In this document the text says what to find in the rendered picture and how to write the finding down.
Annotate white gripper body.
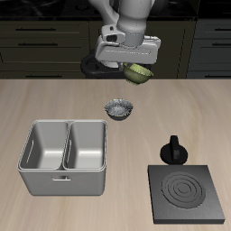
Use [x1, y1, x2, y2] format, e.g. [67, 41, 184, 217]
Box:
[94, 34, 162, 66]

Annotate green bowl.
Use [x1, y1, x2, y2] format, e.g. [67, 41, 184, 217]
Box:
[122, 62, 155, 86]

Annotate small grey fluted dish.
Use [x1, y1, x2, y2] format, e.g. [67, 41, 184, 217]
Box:
[104, 97, 134, 122]

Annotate dark brown kitchen cupboards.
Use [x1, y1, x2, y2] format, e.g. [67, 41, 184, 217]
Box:
[0, 19, 197, 80]

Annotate dark grey drawer cabinet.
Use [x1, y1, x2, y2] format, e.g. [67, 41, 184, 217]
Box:
[186, 18, 231, 80]

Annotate black kitchen countertop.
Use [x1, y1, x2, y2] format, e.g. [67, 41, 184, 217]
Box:
[0, 0, 231, 22]

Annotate round black stove knob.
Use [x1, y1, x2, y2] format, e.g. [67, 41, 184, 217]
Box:
[160, 134, 189, 165]

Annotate white two-bin basket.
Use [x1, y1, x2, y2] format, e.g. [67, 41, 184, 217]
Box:
[16, 119, 108, 197]

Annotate dark grey stove plate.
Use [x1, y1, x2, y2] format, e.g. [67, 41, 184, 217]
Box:
[147, 164, 226, 225]

